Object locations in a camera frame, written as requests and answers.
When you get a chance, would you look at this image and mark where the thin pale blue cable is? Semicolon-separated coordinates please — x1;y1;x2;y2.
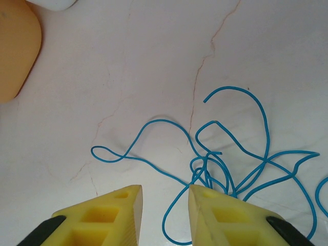
203;86;270;198

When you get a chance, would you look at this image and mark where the white plastic tray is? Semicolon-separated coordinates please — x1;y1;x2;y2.
32;0;78;11

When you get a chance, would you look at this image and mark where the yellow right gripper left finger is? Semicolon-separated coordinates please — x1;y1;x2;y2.
22;183;143;246

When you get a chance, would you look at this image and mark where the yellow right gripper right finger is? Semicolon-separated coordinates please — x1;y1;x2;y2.
188;184;315;246

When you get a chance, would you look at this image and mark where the orange plastic tray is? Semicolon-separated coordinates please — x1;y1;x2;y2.
0;0;43;105

